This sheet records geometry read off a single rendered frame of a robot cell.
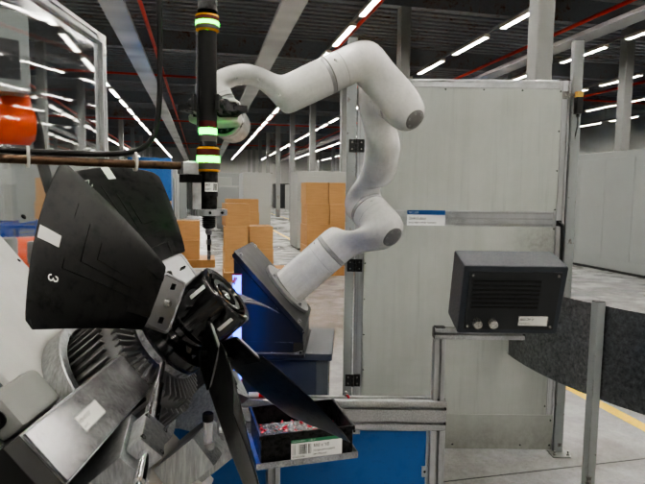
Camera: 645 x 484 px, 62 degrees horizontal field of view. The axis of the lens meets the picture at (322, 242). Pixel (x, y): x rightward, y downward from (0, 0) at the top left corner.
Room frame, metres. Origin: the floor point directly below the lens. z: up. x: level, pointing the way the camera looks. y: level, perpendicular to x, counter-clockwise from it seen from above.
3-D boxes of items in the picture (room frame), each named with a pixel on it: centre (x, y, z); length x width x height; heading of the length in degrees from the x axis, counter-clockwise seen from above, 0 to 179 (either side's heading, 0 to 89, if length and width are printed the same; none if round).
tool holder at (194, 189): (1.01, 0.23, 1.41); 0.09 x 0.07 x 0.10; 125
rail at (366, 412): (1.38, 0.12, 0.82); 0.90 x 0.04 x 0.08; 90
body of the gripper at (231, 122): (1.12, 0.22, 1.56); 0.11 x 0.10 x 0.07; 1
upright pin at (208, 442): (0.89, 0.20, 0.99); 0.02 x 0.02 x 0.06
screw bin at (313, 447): (1.21, 0.05, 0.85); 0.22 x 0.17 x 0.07; 105
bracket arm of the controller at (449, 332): (1.38, -0.41, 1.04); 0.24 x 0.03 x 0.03; 90
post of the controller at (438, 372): (1.38, -0.31, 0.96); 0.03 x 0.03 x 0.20; 0
